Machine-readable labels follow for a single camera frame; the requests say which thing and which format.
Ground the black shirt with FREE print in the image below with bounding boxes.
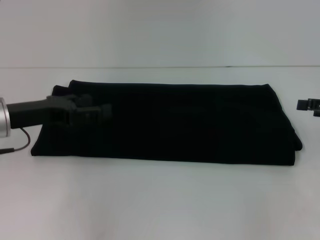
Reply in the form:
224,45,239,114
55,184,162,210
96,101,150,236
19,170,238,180
30,79,304,167

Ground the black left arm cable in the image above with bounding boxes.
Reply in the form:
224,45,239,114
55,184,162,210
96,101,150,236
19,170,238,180
0,127,32,155

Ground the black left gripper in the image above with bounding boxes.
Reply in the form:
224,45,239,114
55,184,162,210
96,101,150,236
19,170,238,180
6,93,113,129

